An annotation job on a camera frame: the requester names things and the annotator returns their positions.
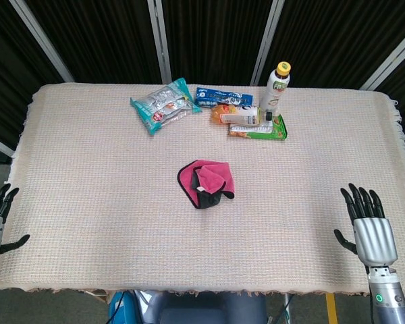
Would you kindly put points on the pink black-edged cloth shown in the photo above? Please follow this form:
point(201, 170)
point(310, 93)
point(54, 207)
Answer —
point(207, 182)

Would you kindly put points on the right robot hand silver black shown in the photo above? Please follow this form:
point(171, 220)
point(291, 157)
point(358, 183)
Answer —
point(374, 236)

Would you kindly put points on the teal and silver snack bag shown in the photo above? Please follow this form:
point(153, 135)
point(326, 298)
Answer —
point(163, 106)

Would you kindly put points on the blue cookie package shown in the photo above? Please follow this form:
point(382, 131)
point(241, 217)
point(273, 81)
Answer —
point(222, 96)

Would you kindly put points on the white drink bottle yellow cap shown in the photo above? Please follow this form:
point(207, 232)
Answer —
point(275, 91)

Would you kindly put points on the blue plastic object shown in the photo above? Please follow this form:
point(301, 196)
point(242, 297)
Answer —
point(119, 308)

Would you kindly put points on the grey-blue robot torso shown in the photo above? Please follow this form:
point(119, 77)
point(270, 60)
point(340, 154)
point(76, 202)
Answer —
point(206, 308)

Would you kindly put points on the beige woven tablecloth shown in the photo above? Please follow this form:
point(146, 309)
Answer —
point(121, 202)

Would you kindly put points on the orange label bottle black cap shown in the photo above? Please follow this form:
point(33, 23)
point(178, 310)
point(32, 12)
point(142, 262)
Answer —
point(238, 114)

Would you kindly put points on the green snack package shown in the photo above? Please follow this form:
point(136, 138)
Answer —
point(260, 131)

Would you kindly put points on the metal table leg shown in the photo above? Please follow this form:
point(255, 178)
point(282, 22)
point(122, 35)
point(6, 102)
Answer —
point(287, 308)

